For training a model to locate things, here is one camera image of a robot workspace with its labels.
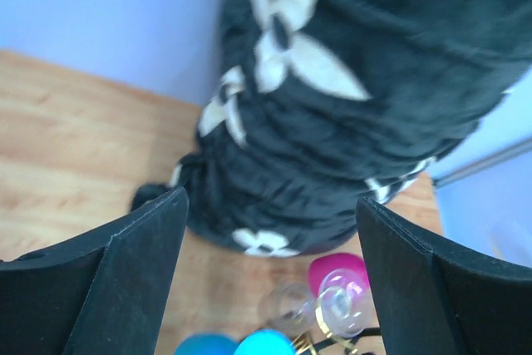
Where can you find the gold wire wine glass rack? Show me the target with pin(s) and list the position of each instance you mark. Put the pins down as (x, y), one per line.
(304, 343)

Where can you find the clear wine glass back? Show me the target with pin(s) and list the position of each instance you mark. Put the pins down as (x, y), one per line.
(347, 307)

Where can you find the blue wine glass left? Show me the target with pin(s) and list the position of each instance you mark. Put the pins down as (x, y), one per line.
(262, 342)

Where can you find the black floral plush blanket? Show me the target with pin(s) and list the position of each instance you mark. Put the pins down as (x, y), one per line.
(322, 103)

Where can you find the aluminium frame post right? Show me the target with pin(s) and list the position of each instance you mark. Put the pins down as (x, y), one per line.
(498, 158)

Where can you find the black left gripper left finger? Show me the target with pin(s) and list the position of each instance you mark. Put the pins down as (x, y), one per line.
(101, 292)

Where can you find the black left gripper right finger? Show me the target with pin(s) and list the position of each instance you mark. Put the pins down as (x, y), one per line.
(435, 296)

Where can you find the magenta wine glass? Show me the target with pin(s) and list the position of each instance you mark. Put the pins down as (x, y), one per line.
(321, 267)

